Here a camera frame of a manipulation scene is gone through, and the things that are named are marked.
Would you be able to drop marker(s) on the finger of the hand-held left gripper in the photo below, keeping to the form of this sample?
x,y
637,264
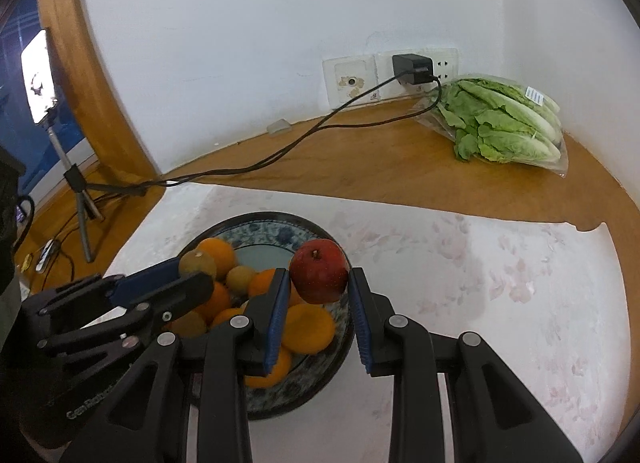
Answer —
x,y
185,293
150,277

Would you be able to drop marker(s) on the bright light panel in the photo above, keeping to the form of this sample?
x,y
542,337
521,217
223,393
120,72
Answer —
x,y
37,73

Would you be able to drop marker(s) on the blue and white patterned plate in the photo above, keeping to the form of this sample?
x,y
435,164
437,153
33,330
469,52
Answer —
x,y
260,238

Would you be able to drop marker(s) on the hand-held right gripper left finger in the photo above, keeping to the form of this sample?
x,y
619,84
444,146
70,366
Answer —
x,y
277,323

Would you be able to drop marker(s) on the white floral tablecloth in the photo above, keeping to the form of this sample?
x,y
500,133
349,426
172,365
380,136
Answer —
x,y
450,293

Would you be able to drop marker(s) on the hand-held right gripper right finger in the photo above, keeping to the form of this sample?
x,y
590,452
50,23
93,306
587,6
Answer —
x,y
361,323

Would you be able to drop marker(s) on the white wall power socket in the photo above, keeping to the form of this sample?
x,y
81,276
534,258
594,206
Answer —
x,y
445,63

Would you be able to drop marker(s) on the bagged green lettuce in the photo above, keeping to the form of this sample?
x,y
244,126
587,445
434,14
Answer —
x,y
500,123

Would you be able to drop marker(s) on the small metal tripod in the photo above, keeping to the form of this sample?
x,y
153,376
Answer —
x,y
75,178

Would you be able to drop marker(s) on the small orange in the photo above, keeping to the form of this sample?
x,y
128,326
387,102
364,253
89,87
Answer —
x,y
212,300

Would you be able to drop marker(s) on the black plug-in charger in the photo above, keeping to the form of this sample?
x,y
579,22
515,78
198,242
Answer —
x,y
412,69

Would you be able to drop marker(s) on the red apple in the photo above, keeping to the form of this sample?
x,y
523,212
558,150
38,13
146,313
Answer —
x,y
320,270

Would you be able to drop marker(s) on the wooden window frame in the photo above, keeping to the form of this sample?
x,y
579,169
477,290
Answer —
x,y
90,68

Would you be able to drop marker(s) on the white phone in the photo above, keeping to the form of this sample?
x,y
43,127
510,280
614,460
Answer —
x,y
45,254

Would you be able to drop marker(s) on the beige stained wall socket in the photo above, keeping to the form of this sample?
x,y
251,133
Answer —
x,y
350,80

